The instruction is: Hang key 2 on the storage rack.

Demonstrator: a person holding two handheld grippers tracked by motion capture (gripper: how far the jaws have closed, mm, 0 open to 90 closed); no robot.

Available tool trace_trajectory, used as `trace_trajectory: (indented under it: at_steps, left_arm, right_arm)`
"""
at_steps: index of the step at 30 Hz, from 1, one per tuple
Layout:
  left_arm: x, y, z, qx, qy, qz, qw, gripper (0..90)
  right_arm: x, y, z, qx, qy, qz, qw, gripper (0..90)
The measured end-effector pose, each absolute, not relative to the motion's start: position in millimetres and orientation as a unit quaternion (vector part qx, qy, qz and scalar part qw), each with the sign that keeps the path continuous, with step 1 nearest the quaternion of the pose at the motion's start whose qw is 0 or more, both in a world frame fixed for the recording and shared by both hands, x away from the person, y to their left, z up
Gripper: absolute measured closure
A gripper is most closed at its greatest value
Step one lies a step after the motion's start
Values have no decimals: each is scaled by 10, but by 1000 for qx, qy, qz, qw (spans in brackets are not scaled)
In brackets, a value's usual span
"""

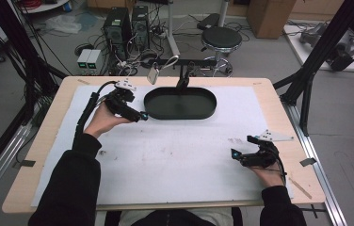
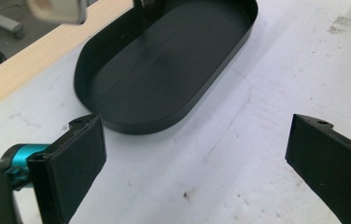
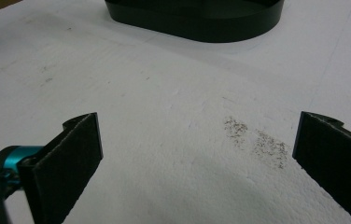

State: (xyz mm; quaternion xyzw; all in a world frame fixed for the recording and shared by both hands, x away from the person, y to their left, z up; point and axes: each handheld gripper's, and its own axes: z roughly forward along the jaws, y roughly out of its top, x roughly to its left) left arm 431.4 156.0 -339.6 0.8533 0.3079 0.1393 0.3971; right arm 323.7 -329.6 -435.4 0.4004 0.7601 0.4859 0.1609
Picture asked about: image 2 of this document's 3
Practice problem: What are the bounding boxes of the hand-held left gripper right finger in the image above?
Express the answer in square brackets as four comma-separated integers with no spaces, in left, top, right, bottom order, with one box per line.
[285,113,351,224]

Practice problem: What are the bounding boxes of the black oval tray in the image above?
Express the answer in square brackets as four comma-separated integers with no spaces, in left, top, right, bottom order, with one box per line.
[73,0,260,135]

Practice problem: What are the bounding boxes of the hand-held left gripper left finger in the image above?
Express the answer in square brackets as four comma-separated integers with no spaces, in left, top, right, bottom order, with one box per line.
[27,113,107,224]

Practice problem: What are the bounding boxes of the glossy white key fob case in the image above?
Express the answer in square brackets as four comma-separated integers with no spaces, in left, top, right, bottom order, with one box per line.
[25,0,89,25]

